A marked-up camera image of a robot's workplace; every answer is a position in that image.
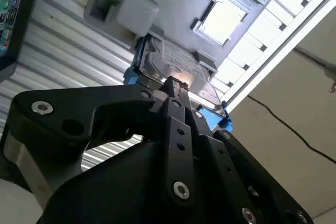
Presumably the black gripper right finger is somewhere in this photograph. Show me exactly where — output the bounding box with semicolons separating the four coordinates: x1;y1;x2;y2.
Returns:
178;81;314;224

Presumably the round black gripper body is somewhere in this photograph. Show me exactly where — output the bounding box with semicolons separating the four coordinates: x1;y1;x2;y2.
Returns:
39;139;237;224

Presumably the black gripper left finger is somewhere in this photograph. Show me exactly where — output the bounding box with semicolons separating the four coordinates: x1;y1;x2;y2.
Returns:
2;76;197;203

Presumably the hard disk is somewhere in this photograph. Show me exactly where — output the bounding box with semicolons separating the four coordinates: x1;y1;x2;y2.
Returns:
123;35;234;133

